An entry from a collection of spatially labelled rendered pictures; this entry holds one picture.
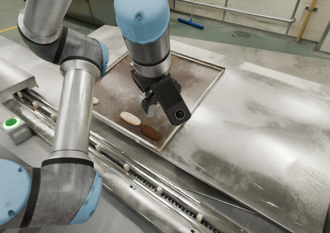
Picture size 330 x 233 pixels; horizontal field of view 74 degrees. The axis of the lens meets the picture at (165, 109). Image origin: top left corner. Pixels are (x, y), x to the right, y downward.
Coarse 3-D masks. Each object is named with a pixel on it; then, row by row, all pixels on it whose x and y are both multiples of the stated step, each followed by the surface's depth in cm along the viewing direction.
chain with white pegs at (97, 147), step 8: (32, 104) 102; (112, 160) 78; (128, 168) 73; (136, 176) 73; (160, 192) 67; (184, 208) 65; (192, 216) 63; (200, 216) 60; (208, 224) 61; (216, 232) 60
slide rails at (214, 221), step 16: (16, 96) 104; (48, 112) 95; (96, 144) 82; (128, 160) 76; (128, 176) 72; (144, 176) 72; (176, 192) 67; (176, 208) 64; (192, 208) 64; (192, 224) 60; (224, 224) 60
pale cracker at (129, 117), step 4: (124, 112) 87; (120, 116) 86; (124, 116) 85; (128, 116) 85; (132, 116) 85; (128, 120) 84; (132, 120) 83; (136, 120) 83; (132, 124) 83; (136, 124) 83
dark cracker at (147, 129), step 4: (144, 124) 82; (140, 128) 81; (144, 128) 80; (148, 128) 80; (152, 128) 80; (144, 132) 79; (148, 132) 79; (152, 132) 79; (156, 132) 79; (148, 136) 78; (152, 136) 78; (156, 136) 78; (160, 136) 78; (156, 140) 77
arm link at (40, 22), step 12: (36, 0) 41; (48, 0) 40; (60, 0) 40; (24, 12) 50; (36, 12) 45; (48, 12) 44; (60, 12) 45; (24, 24) 52; (36, 24) 49; (48, 24) 48; (24, 36) 54; (36, 36) 54; (48, 36) 55; (60, 36) 60; (36, 48) 58; (48, 48) 59; (48, 60) 63
